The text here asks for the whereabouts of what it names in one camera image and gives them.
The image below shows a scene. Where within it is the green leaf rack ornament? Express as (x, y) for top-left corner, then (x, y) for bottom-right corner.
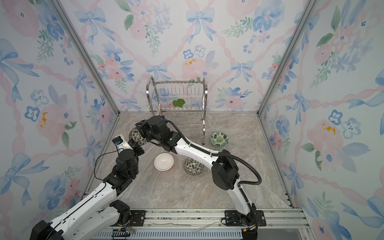
(172, 99), (186, 109)

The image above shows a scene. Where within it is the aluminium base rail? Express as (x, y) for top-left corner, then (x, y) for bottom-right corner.
(50, 208), (316, 240)

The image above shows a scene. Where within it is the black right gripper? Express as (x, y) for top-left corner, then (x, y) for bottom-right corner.
(135, 120), (165, 146)

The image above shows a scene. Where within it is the aluminium corner post left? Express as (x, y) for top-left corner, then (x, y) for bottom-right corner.
(48, 0), (120, 116)

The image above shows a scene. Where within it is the aluminium corner post right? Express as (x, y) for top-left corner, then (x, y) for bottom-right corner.
(257, 0), (318, 118)

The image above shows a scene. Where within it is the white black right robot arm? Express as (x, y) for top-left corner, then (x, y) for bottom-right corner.
(135, 116), (262, 228)

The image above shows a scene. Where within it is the steel wire dish rack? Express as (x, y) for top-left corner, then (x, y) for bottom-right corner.
(146, 76), (208, 145)

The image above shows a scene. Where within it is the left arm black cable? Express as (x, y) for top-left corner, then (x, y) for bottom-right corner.
(93, 149), (121, 175)

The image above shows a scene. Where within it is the orange bowl white inside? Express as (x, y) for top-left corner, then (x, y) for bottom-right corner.
(154, 153), (174, 172)

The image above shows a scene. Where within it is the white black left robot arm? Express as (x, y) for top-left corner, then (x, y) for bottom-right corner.
(30, 146), (144, 240)

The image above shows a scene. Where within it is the green leaf pattern bowl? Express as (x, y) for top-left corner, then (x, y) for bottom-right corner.
(210, 132), (230, 148)

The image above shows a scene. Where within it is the aluminium corner post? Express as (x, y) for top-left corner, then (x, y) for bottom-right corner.
(257, 0), (318, 118)
(48, 0), (120, 116)

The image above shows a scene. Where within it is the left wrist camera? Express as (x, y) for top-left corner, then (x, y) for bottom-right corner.
(112, 135), (133, 150)

